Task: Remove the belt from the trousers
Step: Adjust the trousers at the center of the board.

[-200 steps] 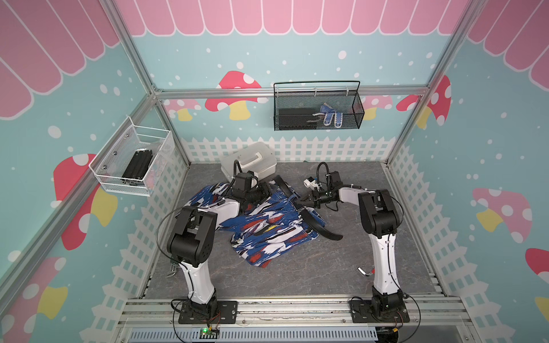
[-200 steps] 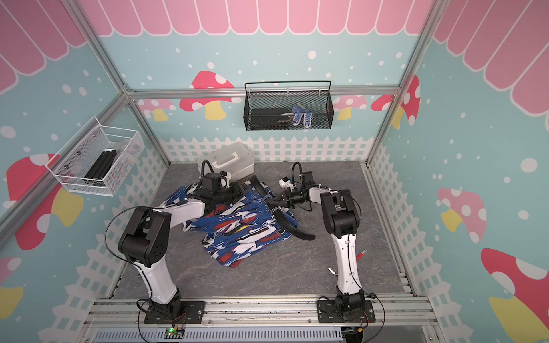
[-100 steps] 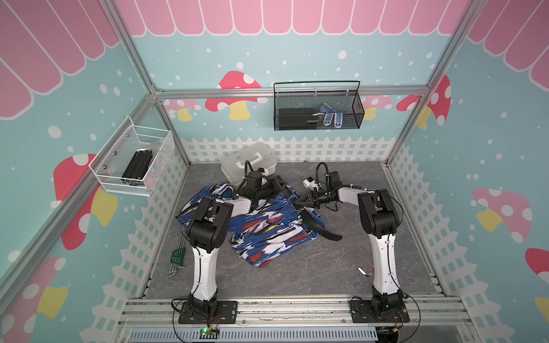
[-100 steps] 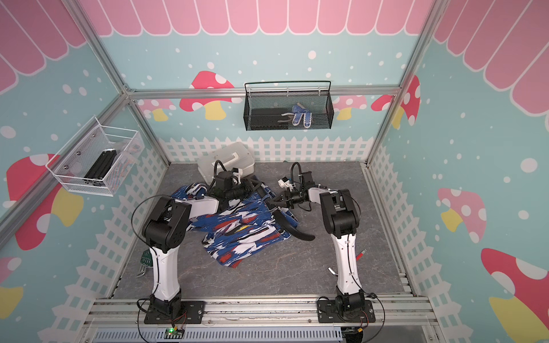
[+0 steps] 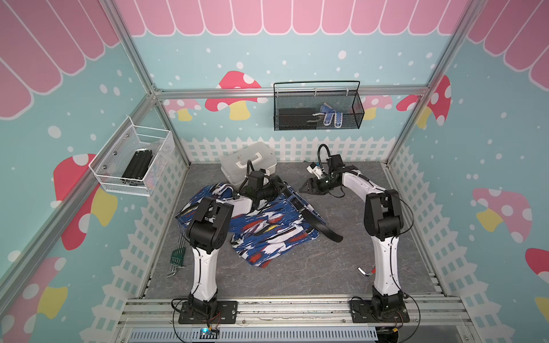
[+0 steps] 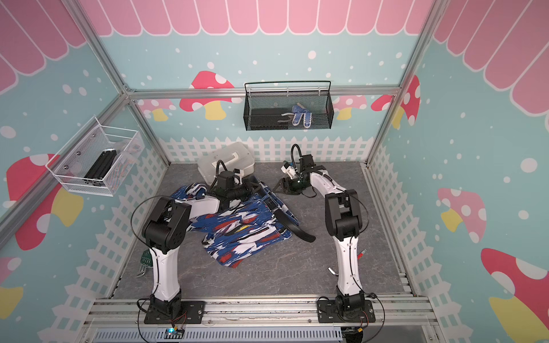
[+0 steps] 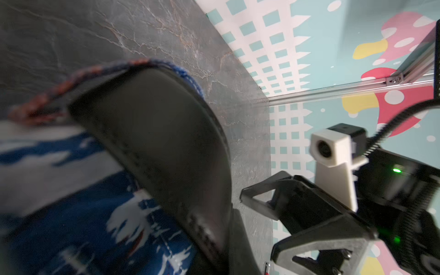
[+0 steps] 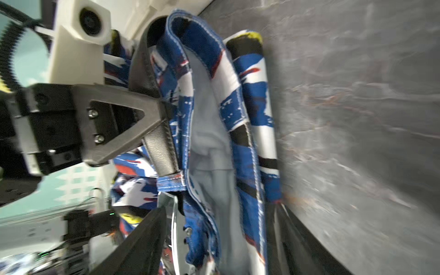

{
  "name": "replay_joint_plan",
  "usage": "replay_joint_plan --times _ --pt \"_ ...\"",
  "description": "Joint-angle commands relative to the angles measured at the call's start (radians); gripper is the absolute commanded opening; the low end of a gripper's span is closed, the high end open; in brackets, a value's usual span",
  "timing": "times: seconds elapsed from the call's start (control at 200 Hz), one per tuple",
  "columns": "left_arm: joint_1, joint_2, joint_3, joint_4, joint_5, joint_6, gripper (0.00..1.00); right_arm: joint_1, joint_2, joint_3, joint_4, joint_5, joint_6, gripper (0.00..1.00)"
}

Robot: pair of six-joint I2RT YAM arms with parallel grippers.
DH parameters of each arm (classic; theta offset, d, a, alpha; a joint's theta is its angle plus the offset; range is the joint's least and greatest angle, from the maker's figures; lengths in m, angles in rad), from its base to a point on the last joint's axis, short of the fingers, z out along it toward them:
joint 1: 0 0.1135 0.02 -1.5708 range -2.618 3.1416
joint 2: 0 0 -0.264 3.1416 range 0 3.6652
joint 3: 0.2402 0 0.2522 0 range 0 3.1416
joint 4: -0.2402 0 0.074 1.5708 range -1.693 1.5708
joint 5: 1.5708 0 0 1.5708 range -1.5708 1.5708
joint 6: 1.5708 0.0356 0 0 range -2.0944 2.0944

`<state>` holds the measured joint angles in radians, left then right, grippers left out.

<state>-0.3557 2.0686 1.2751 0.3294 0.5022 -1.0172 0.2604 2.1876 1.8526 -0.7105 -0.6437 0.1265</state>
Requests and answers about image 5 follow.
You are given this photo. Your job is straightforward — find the black wire wall basket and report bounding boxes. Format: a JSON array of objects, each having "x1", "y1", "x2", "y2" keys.
[{"x1": 272, "y1": 80, "x2": 365, "y2": 131}]

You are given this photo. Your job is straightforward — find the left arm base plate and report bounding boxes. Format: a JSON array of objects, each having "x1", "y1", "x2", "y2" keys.
[{"x1": 176, "y1": 300, "x2": 239, "y2": 325}]

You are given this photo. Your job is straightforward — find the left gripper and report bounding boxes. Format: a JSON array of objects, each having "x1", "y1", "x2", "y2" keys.
[{"x1": 257, "y1": 178, "x2": 287, "y2": 202}]

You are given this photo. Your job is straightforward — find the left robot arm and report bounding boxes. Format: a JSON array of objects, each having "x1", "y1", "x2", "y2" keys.
[{"x1": 179, "y1": 171, "x2": 288, "y2": 320}]

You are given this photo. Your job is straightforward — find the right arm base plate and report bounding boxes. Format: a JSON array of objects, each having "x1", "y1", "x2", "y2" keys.
[{"x1": 348, "y1": 297, "x2": 410, "y2": 326}]

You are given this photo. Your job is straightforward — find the white slotted cable duct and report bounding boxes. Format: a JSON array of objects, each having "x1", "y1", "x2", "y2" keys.
[{"x1": 128, "y1": 327, "x2": 379, "y2": 342}]

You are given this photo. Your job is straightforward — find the small green circuit board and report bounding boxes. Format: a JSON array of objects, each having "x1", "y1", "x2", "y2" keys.
[{"x1": 199, "y1": 327, "x2": 220, "y2": 340}]

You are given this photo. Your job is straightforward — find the green hex key set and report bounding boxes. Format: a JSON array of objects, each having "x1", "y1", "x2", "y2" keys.
[{"x1": 167, "y1": 247, "x2": 187, "y2": 277}]

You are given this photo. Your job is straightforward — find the white plastic storage box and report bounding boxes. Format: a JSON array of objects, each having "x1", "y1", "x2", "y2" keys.
[{"x1": 219, "y1": 141, "x2": 277, "y2": 192}]

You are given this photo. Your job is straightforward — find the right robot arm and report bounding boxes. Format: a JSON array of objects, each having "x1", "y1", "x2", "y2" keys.
[{"x1": 300, "y1": 154, "x2": 405, "y2": 320}]

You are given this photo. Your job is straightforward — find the white wire wall basket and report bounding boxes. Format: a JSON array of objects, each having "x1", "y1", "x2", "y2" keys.
[{"x1": 89, "y1": 117, "x2": 175, "y2": 197}]

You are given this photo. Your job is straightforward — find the red handled hex key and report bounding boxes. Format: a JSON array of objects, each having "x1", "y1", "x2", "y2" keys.
[{"x1": 357, "y1": 267, "x2": 376, "y2": 277}]

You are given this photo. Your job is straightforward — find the blue white gloves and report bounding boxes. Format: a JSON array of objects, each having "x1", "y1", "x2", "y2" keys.
[{"x1": 313, "y1": 103, "x2": 344, "y2": 129}]

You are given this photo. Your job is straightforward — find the black case in white basket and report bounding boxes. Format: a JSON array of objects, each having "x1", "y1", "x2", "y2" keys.
[{"x1": 121, "y1": 149, "x2": 153, "y2": 186}]

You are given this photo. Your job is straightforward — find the black box in black basket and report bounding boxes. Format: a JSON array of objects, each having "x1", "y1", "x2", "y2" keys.
[{"x1": 275, "y1": 108, "x2": 319, "y2": 130}]

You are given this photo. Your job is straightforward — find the blue white red patterned trousers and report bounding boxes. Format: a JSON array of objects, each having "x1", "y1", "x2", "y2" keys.
[{"x1": 174, "y1": 183, "x2": 327, "y2": 270}]

